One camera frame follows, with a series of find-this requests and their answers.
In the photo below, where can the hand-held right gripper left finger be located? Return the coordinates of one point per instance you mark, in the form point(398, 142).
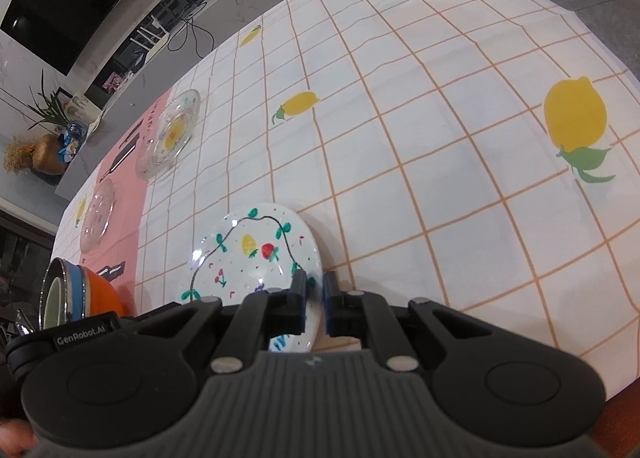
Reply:
point(300, 300)

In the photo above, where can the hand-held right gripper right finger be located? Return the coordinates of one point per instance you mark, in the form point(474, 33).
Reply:
point(331, 308)

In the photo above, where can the green ceramic bowl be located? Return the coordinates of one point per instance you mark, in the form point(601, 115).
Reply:
point(52, 303)

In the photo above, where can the orange steel bowl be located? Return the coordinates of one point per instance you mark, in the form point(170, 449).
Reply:
point(102, 295)

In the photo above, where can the blue steel bowl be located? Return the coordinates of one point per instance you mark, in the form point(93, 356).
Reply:
point(76, 288)

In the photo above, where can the white painted fruit plate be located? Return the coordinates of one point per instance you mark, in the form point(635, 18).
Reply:
point(240, 258)

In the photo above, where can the plain clear glass plate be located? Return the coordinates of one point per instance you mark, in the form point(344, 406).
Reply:
point(97, 218)

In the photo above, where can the floral clear glass plate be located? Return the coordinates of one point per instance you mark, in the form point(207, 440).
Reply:
point(170, 135)

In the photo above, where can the person's left hand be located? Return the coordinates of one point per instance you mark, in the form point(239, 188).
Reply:
point(15, 438)

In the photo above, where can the dark glass cabinet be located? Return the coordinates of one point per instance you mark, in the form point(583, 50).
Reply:
point(25, 258)

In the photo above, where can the pink bottle-print table mat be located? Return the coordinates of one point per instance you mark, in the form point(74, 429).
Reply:
point(125, 198)

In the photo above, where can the gold round vase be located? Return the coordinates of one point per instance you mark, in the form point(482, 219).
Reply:
point(49, 154)

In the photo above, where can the dried flower bunch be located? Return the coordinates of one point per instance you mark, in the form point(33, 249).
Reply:
point(17, 157)

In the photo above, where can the checked lemon-print tablecloth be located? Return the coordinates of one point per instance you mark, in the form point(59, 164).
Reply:
point(425, 138)

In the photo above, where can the blue snack packets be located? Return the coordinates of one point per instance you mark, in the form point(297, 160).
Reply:
point(72, 138)

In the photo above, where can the green spiky plant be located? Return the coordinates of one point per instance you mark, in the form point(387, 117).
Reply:
point(50, 105)

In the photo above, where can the pink photo card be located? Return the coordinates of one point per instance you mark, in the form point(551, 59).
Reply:
point(112, 83)

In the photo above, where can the white router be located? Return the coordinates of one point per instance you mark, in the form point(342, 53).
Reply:
point(150, 35)

